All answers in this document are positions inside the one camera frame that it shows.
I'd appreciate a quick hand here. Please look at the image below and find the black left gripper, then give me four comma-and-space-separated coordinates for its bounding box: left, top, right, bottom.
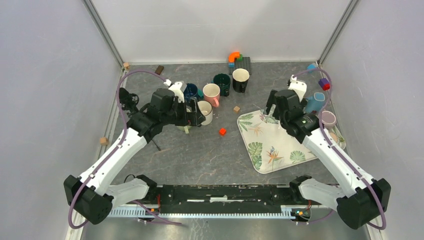
161, 97, 206, 127

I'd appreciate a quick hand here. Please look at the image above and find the white ribbed mug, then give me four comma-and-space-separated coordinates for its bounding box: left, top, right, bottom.
197, 100, 213, 126

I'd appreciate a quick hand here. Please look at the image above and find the dark blue mug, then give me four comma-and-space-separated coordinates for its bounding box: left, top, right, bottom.
183, 83, 200, 102

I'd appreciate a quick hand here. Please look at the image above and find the pink mug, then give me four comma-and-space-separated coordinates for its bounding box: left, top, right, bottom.
202, 83, 221, 108

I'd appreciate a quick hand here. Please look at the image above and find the dark green mug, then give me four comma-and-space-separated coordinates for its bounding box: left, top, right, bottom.
212, 73, 231, 97

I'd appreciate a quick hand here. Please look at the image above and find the light blue mug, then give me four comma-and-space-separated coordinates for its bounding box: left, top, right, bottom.
304, 92, 326, 114

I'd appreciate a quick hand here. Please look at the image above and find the black octagonal mug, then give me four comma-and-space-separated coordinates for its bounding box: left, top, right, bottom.
232, 68, 250, 93

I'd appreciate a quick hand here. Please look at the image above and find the lilac mug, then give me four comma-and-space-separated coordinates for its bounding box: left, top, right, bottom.
321, 110, 337, 130

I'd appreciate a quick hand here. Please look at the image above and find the light green mug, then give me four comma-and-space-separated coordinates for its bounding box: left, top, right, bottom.
176, 125, 192, 134

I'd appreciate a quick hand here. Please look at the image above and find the white striped mug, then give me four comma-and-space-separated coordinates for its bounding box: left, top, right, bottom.
329, 131, 341, 145

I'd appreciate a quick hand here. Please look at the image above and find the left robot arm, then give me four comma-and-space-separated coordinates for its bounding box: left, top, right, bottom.
63, 88, 206, 225

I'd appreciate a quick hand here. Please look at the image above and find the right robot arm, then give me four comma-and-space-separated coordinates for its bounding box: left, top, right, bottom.
265, 89, 392, 230

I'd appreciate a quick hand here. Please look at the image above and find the teal rectangular block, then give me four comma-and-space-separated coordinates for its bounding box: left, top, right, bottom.
197, 89, 204, 99

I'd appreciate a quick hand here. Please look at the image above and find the red cube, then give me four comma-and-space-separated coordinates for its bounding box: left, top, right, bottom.
219, 128, 227, 136

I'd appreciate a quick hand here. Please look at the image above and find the small tan wooden cube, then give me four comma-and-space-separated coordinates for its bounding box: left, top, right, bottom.
233, 106, 241, 114

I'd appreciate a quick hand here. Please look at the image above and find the floral white tray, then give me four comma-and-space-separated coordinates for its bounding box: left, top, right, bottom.
236, 105, 347, 175

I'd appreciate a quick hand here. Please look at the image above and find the grey lego baseplate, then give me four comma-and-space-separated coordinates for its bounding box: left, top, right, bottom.
228, 56, 252, 75

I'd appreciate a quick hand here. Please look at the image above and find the light blue block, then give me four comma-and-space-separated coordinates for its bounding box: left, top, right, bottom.
306, 62, 318, 72

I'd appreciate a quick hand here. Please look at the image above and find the purple and red block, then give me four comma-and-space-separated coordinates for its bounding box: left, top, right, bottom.
318, 77, 332, 91

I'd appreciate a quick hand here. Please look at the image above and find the brown block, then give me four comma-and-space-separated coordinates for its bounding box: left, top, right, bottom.
155, 65, 165, 75

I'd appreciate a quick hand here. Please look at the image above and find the green lego brick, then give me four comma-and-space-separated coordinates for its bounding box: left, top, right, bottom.
236, 54, 243, 62

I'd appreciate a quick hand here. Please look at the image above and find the orange curved lego brick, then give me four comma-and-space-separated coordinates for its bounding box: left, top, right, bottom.
228, 51, 241, 63

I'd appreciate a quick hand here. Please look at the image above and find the wooden cube at corner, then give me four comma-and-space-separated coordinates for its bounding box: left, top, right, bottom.
122, 62, 131, 71

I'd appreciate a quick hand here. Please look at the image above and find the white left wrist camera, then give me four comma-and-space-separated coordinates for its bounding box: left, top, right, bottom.
168, 81, 187, 103

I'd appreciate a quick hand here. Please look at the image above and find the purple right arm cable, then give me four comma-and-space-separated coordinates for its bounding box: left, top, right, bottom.
293, 67, 387, 231

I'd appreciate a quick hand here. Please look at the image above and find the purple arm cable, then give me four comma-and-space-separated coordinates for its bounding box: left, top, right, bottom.
293, 67, 387, 231
67, 69, 183, 230

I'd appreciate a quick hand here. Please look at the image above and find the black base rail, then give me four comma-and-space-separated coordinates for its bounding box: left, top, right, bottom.
138, 184, 318, 214

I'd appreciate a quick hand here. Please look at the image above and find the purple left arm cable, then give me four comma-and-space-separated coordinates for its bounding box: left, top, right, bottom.
67, 69, 183, 230

